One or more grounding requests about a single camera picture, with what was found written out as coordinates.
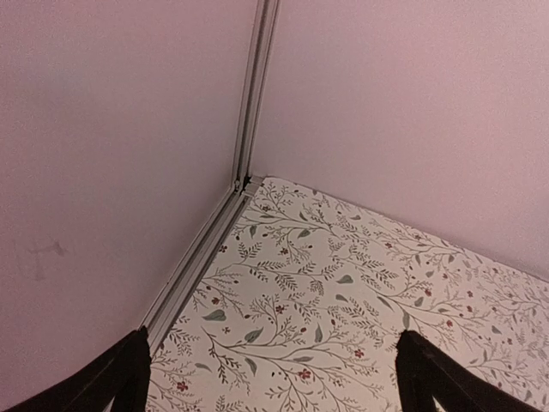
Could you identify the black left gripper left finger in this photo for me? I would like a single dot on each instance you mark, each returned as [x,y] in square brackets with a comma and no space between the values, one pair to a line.
[118,379]

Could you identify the aluminium back left frame post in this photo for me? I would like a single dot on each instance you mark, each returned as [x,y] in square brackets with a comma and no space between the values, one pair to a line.
[255,76]

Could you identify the aluminium left base rail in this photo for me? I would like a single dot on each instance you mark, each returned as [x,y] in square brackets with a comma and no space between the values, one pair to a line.
[180,286]

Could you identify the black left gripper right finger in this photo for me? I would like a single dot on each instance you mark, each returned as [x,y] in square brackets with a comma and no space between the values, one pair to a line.
[430,380]

